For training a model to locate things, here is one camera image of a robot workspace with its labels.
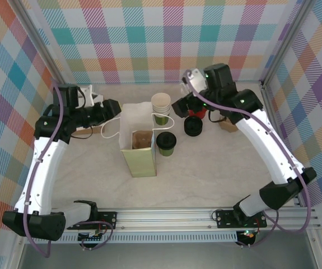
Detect landscape print paper gift bag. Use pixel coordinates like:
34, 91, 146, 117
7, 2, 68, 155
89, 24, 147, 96
101, 102, 176, 178

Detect red enamel mug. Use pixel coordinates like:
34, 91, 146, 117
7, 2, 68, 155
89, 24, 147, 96
188, 107, 207, 120

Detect brown cardboard sheet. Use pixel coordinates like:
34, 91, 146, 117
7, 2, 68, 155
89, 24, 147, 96
71, 126, 95, 137

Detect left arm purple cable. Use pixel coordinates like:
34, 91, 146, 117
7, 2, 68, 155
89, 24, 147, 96
22, 79, 114, 259

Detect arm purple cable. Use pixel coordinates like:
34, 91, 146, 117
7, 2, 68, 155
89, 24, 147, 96
22, 79, 114, 259
184, 69, 312, 249

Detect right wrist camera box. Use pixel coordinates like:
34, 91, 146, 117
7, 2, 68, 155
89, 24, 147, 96
180, 68, 208, 95

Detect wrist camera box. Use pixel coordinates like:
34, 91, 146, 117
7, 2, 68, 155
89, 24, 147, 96
180, 68, 208, 95
77, 85, 104, 107

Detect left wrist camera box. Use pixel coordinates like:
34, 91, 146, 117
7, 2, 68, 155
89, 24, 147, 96
77, 85, 104, 107

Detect aluminium table side rail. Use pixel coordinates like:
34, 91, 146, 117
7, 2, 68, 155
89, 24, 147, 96
260, 84, 302, 208

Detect aluminium frame post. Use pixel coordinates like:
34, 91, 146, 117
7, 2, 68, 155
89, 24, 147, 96
260, 0, 317, 88
14, 0, 68, 92

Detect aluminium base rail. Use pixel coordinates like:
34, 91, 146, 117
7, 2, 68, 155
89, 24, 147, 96
12, 206, 322, 233

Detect grey slotted cable duct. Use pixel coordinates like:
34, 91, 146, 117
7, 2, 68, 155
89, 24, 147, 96
25, 233, 241, 245

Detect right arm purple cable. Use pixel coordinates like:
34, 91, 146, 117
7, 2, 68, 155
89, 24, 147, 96
184, 69, 312, 249

